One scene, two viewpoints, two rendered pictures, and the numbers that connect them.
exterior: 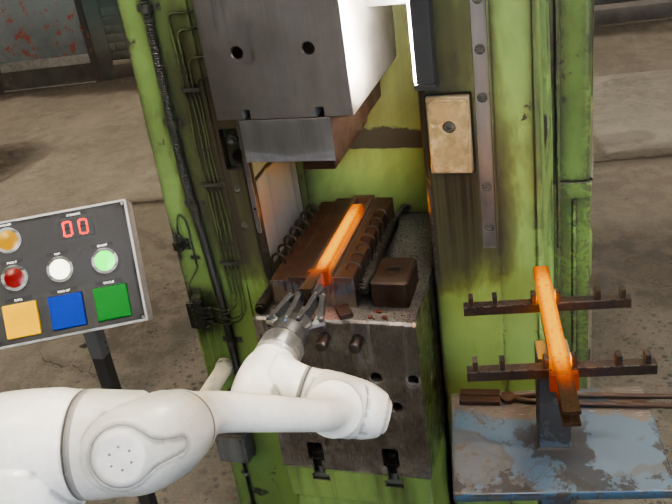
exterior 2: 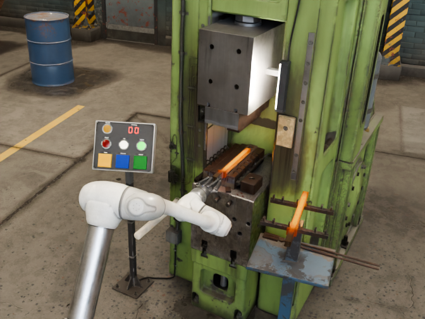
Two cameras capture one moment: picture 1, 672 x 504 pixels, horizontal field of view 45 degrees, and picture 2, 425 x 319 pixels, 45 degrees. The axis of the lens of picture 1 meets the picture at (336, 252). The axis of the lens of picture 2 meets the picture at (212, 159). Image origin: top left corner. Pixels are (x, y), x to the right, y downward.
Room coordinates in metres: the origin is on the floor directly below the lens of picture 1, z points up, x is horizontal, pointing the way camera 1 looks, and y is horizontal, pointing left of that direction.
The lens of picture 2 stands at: (-0.85, -0.21, 2.34)
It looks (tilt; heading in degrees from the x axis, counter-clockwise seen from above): 27 degrees down; 7
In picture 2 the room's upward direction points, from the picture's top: 3 degrees clockwise
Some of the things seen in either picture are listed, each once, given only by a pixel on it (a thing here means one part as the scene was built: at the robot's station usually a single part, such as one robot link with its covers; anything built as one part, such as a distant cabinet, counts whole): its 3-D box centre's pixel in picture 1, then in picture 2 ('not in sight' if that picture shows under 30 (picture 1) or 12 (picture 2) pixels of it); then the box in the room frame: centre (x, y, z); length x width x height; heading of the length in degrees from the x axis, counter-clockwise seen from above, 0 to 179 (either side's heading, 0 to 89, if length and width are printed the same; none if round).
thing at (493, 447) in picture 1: (553, 440); (291, 259); (1.23, -0.37, 0.75); 0.40 x 0.30 x 0.02; 80
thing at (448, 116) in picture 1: (450, 134); (285, 131); (1.63, -0.28, 1.27); 0.09 x 0.02 x 0.17; 70
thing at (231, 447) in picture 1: (235, 443); (174, 235); (1.84, 0.37, 0.36); 0.09 x 0.07 x 0.12; 70
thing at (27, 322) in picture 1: (22, 319); (105, 160); (1.58, 0.71, 1.01); 0.07 x 0.05 x 0.07; 95
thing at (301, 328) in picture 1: (291, 329); (203, 190); (1.40, 0.11, 0.99); 0.09 x 0.08 x 0.07; 160
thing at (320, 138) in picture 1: (316, 107); (238, 106); (1.81, -0.01, 1.32); 0.42 x 0.20 x 0.10; 160
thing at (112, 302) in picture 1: (112, 302); (140, 162); (1.60, 0.51, 1.01); 0.07 x 0.05 x 0.07; 95
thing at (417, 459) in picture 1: (371, 333); (241, 203); (1.80, -0.06, 0.69); 0.56 x 0.38 x 0.45; 160
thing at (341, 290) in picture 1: (337, 245); (234, 163); (1.81, -0.01, 0.96); 0.42 x 0.20 x 0.09; 160
